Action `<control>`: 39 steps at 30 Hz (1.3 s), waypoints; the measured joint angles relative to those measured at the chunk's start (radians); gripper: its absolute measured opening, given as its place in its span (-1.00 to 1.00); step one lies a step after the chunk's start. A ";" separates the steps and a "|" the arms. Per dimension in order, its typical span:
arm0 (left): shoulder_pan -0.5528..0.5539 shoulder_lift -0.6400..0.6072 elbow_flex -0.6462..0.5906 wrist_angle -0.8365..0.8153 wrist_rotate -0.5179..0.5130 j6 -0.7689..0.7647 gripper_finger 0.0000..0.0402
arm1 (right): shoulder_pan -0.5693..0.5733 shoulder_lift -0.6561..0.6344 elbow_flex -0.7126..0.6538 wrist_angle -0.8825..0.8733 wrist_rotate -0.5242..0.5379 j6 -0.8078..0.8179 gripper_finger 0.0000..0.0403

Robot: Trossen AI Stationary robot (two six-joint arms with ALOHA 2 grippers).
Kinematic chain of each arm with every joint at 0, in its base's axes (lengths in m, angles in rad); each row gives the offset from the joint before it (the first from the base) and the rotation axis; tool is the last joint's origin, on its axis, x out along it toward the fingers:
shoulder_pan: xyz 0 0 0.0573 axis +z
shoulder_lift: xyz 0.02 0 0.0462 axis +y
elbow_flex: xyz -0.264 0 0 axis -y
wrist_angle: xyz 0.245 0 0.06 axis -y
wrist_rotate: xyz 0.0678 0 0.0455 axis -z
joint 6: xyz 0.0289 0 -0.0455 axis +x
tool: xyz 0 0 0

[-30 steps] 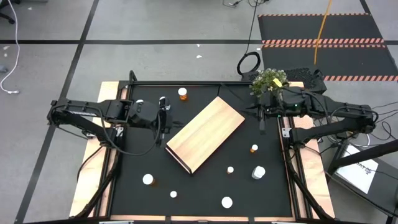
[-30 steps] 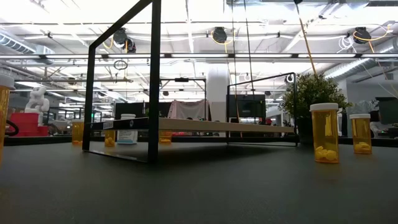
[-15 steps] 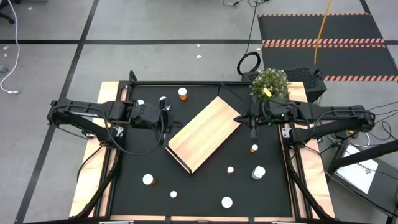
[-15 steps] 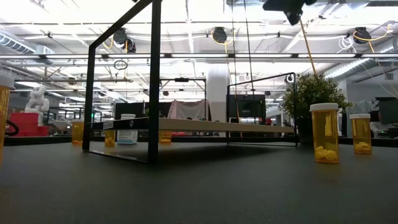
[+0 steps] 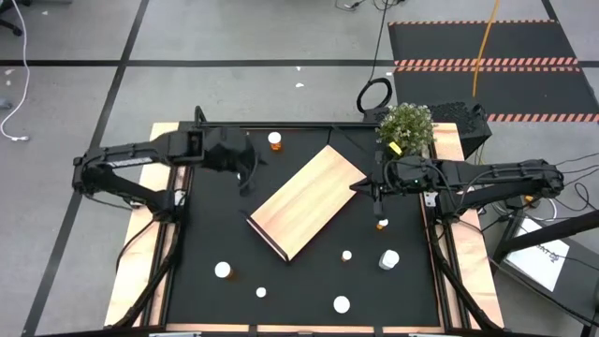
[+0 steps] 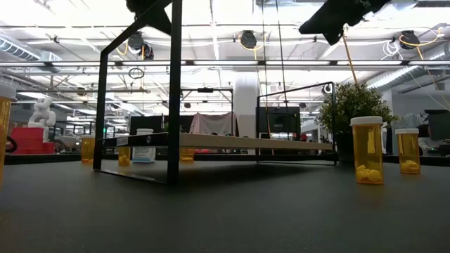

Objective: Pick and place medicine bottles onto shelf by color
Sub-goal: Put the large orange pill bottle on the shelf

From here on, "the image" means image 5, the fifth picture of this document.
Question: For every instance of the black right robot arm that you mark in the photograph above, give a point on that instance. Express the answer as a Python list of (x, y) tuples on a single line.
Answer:
[(505, 175)]

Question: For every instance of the small white cap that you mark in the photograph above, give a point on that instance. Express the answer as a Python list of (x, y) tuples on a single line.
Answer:
[(261, 292)]

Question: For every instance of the black hazard-striped floor mat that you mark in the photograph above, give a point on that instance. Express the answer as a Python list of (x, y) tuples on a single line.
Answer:
[(468, 42), (430, 89)]

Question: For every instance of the white medicine bottle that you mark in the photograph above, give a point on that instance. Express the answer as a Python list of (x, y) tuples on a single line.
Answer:
[(389, 259)]

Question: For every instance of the large orange pill bottle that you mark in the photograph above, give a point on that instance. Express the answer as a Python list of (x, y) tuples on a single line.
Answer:
[(341, 304), (223, 270), (274, 140)]

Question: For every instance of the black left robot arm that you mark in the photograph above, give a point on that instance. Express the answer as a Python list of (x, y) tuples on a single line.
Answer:
[(121, 156)]

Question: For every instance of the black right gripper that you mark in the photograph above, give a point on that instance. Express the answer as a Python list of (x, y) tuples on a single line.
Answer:
[(402, 178)]

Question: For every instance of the black office chair base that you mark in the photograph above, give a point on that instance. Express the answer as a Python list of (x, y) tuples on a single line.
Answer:
[(16, 31)]

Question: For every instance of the yellow gripper tag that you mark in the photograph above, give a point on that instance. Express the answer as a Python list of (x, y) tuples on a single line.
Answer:
[(395, 148)]

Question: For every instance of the black metal rig frame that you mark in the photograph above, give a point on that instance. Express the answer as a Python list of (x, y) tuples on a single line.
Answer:
[(146, 294)]

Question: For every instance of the wooden cutting board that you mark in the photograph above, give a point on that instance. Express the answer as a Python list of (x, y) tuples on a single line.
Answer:
[(304, 201)]

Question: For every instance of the black table mat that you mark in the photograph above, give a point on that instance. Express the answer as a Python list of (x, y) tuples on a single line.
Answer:
[(304, 290)]

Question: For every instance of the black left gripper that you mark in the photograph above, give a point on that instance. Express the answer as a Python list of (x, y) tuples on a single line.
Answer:
[(229, 150)]

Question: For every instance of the silver metal bracket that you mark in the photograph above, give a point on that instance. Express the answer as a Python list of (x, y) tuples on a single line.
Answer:
[(430, 199)]

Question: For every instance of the potted green plant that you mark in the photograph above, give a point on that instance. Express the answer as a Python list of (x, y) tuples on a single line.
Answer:
[(406, 127)]

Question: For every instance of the white paper sheet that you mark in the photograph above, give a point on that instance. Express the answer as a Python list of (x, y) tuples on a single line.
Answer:
[(538, 257)]

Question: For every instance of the black side cart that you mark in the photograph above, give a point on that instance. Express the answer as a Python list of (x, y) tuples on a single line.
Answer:
[(582, 276)]

